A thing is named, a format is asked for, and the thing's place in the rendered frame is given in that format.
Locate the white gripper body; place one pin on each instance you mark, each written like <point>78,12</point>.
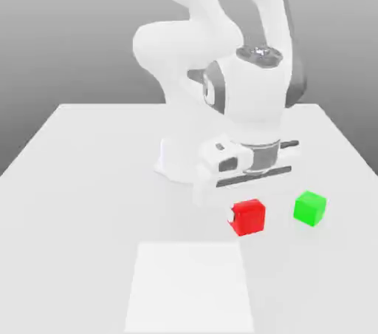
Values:
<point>251,184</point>

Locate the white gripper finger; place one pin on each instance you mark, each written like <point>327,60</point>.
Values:
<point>231,214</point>

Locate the small red cube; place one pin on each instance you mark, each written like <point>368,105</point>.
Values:
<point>249,217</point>

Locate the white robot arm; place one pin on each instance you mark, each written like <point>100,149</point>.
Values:
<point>206,38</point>

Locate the small green cube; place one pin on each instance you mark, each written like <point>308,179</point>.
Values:
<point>310,208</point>

